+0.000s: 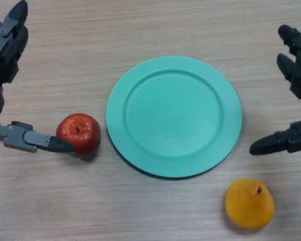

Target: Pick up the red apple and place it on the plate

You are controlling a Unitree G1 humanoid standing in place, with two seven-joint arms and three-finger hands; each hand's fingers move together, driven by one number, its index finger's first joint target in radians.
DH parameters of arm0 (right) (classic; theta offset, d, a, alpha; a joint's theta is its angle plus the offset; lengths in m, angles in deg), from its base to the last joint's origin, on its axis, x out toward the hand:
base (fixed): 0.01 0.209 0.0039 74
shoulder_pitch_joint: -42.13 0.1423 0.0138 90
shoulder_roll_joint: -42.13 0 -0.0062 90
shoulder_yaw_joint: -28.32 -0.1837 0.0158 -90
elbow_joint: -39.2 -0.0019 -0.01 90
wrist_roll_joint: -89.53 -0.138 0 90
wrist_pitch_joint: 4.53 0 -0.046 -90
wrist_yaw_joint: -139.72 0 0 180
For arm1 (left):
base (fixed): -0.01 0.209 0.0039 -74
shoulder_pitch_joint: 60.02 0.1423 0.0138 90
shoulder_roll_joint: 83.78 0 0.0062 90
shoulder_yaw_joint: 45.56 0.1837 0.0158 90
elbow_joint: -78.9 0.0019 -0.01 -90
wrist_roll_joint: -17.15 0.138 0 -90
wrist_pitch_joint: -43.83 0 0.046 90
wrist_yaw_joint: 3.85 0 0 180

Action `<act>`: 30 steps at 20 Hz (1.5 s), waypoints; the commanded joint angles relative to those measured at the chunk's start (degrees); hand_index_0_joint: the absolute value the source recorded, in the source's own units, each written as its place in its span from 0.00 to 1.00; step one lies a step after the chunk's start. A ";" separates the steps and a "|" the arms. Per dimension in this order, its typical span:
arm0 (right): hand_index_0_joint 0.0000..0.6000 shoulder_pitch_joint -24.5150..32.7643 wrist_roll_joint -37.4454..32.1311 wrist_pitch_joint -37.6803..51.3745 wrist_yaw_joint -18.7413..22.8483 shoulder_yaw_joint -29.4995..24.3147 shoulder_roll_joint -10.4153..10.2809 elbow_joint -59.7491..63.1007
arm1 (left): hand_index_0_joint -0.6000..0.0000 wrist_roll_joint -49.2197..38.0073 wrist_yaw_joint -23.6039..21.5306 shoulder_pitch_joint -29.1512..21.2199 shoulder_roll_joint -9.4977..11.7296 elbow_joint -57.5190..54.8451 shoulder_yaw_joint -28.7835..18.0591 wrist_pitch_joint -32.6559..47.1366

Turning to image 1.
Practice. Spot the green plate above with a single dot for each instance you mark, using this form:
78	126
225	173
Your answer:
173	115

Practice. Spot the red apple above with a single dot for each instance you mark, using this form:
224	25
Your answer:
82	133

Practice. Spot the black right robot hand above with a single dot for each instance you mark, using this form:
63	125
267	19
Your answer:
297	67

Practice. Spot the yellow pear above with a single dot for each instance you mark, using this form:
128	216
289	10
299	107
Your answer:
248	204

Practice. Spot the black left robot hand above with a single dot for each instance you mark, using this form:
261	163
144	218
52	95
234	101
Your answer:
5	50

